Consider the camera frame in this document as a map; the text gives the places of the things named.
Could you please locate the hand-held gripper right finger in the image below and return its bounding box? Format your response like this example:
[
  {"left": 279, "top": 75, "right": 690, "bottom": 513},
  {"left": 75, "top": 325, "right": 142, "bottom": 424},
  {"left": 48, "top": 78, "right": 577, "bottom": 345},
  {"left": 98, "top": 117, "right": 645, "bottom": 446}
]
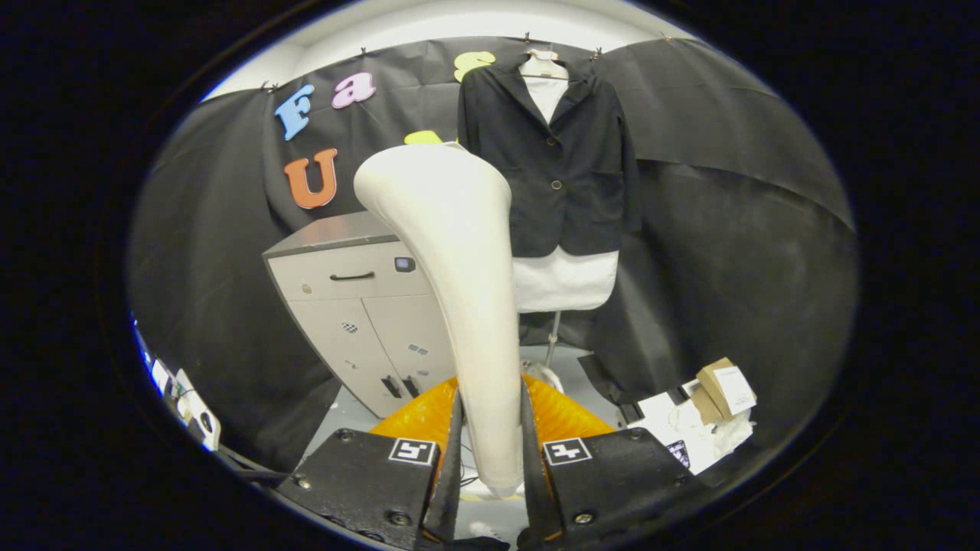
[{"left": 521, "top": 375, "right": 709, "bottom": 549}]

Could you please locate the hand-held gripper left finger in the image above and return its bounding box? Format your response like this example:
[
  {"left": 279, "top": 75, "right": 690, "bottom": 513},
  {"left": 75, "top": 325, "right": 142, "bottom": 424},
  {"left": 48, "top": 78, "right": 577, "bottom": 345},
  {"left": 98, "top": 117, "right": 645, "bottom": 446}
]
[{"left": 274, "top": 375, "right": 466, "bottom": 550}]

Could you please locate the garment steamer base with poles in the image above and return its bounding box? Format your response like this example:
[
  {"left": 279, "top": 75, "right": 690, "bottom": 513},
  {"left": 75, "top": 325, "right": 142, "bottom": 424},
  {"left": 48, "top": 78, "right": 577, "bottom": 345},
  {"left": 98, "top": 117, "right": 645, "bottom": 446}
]
[{"left": 521, "top": 310, "right": 565, "bottom": 395}]

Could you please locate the white garment steamer head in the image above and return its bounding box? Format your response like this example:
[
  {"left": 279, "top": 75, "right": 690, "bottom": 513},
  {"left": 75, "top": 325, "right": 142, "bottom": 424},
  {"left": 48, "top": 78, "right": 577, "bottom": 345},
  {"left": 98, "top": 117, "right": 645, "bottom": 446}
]
[{"left": 354, "top": 143, "right": 525, "bottom": 498}]

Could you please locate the black blazer jacket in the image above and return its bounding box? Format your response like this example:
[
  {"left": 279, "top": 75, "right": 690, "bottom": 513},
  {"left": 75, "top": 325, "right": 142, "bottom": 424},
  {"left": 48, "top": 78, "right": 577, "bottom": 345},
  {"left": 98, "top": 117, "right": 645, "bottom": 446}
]
[{"left": 457, "top": 54, "right": 642, "bottom": 259}]

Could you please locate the white crumpled plastic bag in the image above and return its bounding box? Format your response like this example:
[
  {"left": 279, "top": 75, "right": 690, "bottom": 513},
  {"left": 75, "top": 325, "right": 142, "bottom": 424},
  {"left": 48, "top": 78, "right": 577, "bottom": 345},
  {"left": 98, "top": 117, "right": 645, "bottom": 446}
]
[{"left": 628, "top": 386, "right": 755, "bottom": 475}]

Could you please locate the grey cabinet with dark top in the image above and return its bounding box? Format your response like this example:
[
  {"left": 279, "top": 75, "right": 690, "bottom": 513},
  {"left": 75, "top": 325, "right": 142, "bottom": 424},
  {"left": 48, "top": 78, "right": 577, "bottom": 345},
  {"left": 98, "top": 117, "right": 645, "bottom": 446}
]
[{"left": 263, "top": 210, "right": 460, "bottom": 419}]

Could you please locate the white padded ironing board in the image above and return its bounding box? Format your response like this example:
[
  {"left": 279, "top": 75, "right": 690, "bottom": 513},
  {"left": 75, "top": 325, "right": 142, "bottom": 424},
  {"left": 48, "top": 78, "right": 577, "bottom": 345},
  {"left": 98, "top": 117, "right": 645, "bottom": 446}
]
[{"left": 511, "top": 77, "right": 619, "bottom": 313}]

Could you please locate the brown cardboard box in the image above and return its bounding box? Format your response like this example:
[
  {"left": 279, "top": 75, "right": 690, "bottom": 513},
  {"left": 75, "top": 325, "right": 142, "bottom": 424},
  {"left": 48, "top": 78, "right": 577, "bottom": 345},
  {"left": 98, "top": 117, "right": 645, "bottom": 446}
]
[{"left": 691, "top": 357, "right": 759, "bottom": 425}]

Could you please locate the black backdrop cloth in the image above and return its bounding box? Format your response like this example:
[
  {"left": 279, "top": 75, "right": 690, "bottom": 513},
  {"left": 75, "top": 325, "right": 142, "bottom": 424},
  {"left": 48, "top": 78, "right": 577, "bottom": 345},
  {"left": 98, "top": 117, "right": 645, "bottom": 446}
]
[{"left": 129, "top": 37, "right": 857, "bottom": 460}]

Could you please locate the white plastic hanger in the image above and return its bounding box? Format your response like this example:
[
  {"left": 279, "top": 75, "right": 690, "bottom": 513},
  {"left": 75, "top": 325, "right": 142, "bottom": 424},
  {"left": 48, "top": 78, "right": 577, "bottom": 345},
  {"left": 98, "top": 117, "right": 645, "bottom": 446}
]
[{"left": 519, "top": 48, "right": 570, "bottom": 81}]

